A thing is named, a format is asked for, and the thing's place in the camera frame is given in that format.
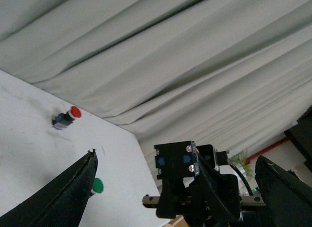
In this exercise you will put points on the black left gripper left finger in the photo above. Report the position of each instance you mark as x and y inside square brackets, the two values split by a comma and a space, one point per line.
[62, 202]

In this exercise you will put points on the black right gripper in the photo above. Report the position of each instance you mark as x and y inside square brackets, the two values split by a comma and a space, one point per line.
[211, 200]

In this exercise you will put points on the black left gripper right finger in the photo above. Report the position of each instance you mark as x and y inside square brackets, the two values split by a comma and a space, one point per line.
[288, 199]

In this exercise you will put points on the yellow push button switch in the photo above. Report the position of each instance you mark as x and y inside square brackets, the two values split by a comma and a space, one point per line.
[176, 160]

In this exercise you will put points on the green plant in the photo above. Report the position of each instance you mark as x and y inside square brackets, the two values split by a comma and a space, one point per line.
[241, 159]

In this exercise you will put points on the red pipe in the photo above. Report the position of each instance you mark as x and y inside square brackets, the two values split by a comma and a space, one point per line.
[278, 143]

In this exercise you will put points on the white pleated curtain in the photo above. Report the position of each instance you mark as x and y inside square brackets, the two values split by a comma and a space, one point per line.
[231, 73]

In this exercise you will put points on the green push button switch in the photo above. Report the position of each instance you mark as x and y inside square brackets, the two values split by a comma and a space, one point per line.
[97, 187]

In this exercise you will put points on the red push button switch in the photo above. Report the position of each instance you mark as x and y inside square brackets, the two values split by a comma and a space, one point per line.
[63, 120]

